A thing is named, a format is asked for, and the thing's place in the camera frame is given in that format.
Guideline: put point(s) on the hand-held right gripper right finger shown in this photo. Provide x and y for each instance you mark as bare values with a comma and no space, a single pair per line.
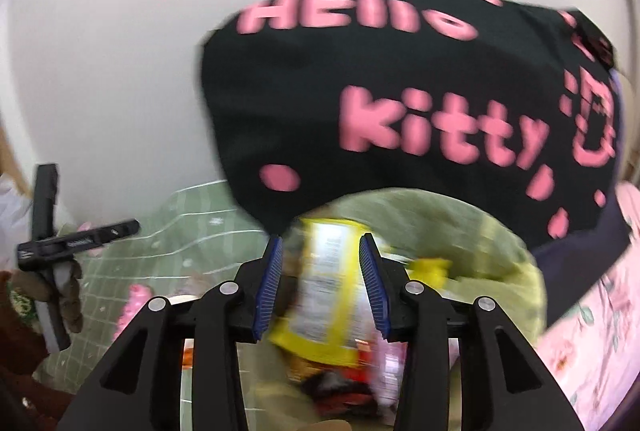
372,291

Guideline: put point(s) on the green grid mat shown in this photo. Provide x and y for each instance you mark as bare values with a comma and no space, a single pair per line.
165,231

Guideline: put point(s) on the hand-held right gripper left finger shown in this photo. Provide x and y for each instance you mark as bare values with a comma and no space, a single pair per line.
267,291

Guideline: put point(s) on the person's left hand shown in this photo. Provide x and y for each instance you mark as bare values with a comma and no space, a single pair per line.
67,296

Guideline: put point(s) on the pink floral blanket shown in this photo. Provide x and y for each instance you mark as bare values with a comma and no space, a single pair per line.
595,336

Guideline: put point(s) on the pink cylindrical cup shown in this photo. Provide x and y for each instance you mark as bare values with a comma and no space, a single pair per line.
132,308

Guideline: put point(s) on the red black wrapper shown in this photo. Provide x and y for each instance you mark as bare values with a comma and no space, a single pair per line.
340,388

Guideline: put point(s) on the pink striped wrapper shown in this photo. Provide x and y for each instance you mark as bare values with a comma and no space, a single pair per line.
387,368

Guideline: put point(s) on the black bag with pink print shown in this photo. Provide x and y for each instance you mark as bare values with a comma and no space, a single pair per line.
400,76

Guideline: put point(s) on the yellow white snack packet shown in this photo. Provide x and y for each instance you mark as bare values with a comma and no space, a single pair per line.
325,291

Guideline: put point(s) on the yellow packet with black print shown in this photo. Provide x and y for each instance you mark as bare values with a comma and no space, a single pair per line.
431,271

